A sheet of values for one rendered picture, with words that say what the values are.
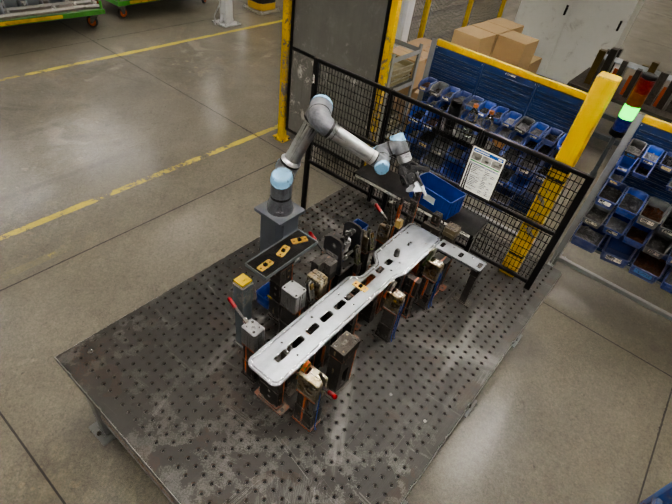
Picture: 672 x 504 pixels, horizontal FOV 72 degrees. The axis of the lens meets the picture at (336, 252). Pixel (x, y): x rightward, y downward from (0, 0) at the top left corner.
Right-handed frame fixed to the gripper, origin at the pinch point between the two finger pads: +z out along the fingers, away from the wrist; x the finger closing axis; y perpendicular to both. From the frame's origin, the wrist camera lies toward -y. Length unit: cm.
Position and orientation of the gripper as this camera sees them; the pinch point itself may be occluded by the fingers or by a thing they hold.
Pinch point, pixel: (421, 196)
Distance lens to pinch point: 255.1
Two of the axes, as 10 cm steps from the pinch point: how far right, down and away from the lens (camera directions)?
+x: 1.6, 1.3, -9.8
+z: 3.6, 9.1, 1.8
